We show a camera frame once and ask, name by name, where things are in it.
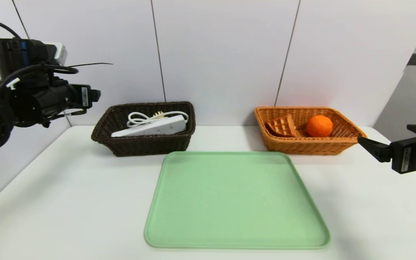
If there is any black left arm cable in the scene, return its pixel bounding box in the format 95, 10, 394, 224
0, 19, 114, 156

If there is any orange wicker basket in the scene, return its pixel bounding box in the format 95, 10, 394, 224
254, 107, 367, 156

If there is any white power strip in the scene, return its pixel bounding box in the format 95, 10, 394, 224
111, 114, 187, 138

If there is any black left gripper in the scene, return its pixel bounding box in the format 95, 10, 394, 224
40, 84, 101, 119

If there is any toy cake slice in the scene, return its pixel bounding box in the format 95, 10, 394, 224
266, 116, 299, 138

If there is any dark brown wicker basket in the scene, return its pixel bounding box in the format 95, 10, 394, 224
91, 101, 196, 157

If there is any light green plastic tray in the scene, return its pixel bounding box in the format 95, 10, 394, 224
144, 151, 330, 250

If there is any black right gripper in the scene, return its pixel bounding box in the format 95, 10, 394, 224
357, 124, 416, 181

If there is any orange fruit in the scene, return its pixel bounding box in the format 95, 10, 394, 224
305, 115, 333, 138

